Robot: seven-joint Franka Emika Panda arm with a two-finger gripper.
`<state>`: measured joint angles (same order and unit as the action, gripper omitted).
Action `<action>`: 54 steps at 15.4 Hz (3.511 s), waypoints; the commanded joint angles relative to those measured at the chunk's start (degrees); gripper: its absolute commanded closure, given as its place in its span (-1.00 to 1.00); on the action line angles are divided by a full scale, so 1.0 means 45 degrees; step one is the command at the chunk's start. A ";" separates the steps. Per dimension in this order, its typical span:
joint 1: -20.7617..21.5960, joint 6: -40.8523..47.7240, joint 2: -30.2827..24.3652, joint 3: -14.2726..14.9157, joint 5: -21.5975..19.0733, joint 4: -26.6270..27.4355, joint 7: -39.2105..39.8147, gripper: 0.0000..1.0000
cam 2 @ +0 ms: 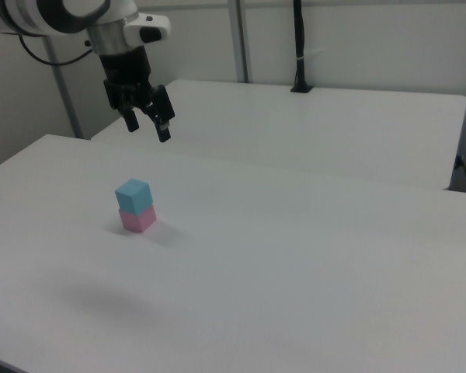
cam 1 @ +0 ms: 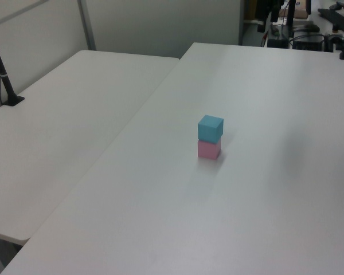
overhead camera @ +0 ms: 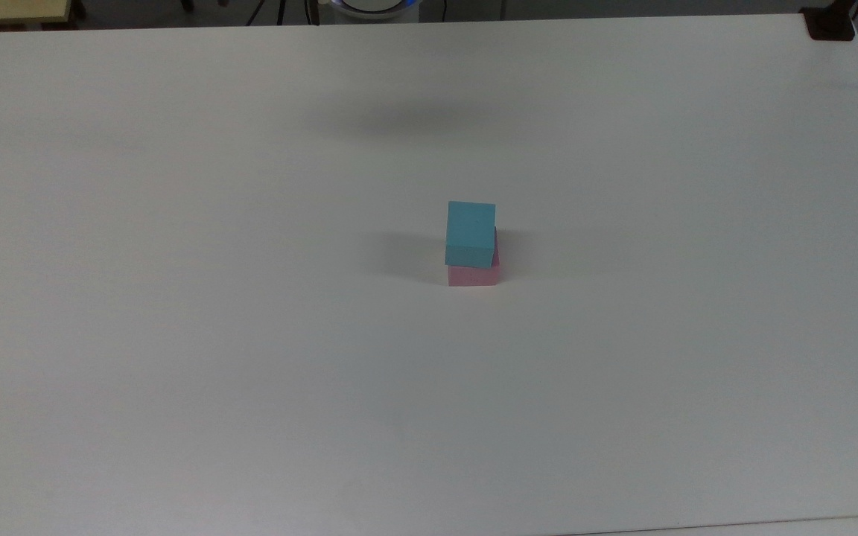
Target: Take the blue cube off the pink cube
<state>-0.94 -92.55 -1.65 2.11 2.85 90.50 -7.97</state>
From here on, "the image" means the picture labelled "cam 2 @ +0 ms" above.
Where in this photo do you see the white zip tie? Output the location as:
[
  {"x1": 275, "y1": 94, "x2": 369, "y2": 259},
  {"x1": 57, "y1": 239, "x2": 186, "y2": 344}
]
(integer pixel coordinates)
[{"x1": 296, "y1": 47, "x2": 326, "y2": 62}]

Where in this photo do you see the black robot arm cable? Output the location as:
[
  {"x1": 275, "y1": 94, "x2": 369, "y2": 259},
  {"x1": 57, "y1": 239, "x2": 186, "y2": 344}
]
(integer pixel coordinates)
[{"x1": 18, "y1": 33, "x2": 94, "y2": 66}]

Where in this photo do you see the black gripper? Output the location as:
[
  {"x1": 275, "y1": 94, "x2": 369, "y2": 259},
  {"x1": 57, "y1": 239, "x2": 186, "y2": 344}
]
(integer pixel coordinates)
[{"x1": 99, "y1": 45, "x2": 176, "y2": 144}]

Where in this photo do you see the white side table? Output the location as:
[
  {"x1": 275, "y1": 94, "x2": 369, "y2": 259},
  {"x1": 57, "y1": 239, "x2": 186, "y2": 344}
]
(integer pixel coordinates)
[{"x1": 89, "y1": 78, "x2": 466, "y2": 191}]

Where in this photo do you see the black pole with base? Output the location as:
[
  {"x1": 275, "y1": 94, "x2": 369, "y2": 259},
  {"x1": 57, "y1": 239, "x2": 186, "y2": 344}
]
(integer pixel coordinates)
[{"x1": 290, "y1": 0, "x2": 315, "y2": 94}]

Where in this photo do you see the grey wall frame post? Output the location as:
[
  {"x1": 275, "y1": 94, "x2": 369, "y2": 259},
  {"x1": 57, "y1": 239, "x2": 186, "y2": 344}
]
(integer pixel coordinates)
[
  {"x1": 42, "y1": 37, "x2": 83, "y2": 140},
  {"x1": 228, "y1": 0, "x2": 254, "y2": 84}
]

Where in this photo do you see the blue cube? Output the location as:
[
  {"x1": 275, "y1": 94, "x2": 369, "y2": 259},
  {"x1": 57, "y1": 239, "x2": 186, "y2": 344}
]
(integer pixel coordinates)
[{"x1": 114, "y1": 178, "x2": 154, "y2": 215}]

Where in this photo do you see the black cable at table edge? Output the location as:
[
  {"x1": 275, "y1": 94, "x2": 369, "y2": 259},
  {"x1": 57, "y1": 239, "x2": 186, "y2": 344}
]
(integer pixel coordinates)
[{"x1": 454, "y1": 154, "x2": 466, "y2": 193}]

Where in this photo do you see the pink cube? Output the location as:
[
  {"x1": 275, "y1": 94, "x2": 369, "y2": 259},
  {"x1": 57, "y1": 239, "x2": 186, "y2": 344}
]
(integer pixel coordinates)
[{"x1": 118, "y1": 204, "x2": 158, "y2": 234}]

